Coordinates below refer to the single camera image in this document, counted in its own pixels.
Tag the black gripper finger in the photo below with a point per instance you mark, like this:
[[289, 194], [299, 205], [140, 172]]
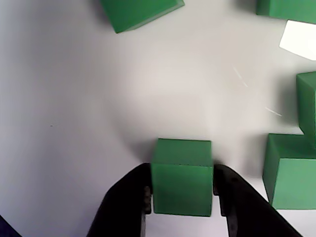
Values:
[[123, 202], [247, 212]]

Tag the small green cube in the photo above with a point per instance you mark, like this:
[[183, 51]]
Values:
[[182, 187], [138, 12], [291, 182], [308, 103], [286, 10]]

